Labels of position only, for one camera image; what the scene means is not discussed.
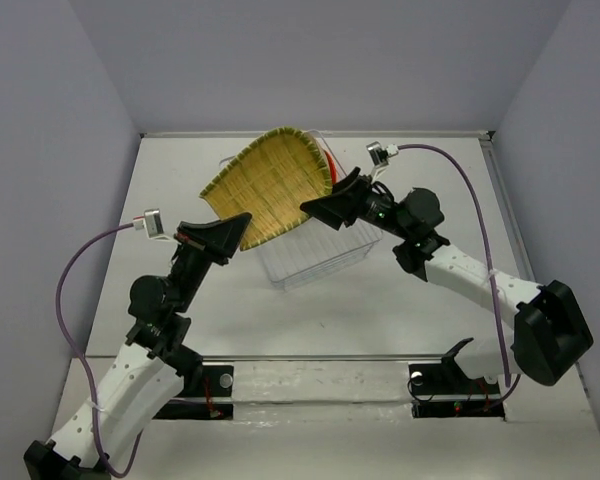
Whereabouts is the yellow green bamboo-pattern plate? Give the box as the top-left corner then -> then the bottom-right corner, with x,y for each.
199,126 -> 334,251

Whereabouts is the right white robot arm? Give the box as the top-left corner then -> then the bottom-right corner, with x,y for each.
300,169 -> 594,392

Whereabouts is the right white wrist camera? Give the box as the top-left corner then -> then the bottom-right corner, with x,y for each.
366,142 -> 399,180

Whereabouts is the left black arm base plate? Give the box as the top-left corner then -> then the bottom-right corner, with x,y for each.
153,363 -> 234,421

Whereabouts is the orange round plate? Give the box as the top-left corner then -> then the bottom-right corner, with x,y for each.
325,152 -> 339,185

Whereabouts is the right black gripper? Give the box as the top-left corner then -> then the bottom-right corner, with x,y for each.
301,166 -> 412,241

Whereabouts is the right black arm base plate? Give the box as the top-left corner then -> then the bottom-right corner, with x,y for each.
406,338 -> 505,419

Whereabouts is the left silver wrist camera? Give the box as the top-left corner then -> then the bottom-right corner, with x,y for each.
136,208 -> 173,241

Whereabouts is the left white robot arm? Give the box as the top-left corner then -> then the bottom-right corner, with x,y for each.
23,213 -> 251,479

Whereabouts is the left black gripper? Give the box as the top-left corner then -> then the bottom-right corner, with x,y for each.
170,211 -> 252,312

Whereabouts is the white wire dish rack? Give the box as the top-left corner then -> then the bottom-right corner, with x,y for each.
219,130 -> 382,290

